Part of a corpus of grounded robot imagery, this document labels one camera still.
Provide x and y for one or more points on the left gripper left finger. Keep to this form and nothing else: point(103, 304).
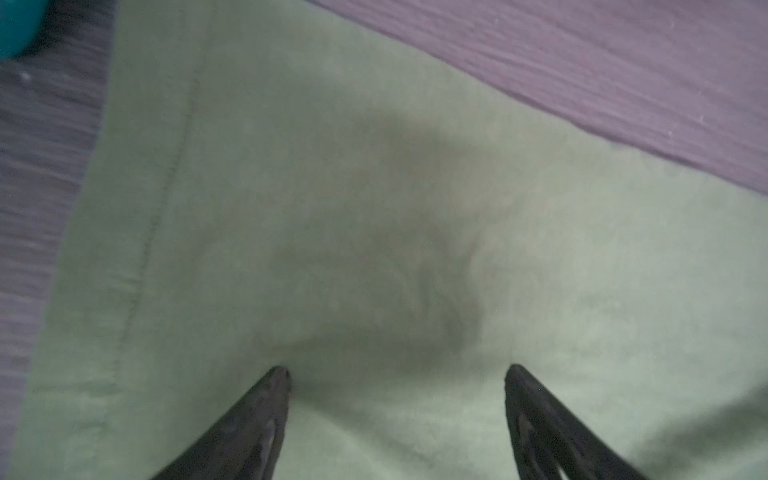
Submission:
point(243, 444)

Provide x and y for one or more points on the green tank top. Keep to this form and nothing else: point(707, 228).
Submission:
point(273, 185)

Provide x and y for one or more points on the teal plastic basket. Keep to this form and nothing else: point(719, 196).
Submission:
point(21, 22)

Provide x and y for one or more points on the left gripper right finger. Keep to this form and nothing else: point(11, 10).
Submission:
point(549, 441)

